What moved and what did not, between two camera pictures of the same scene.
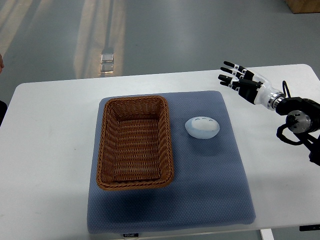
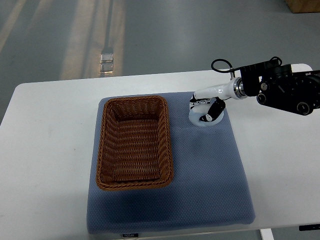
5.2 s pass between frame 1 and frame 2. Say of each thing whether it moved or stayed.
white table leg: stayed
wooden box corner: stayed
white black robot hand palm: moved
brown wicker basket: stayed
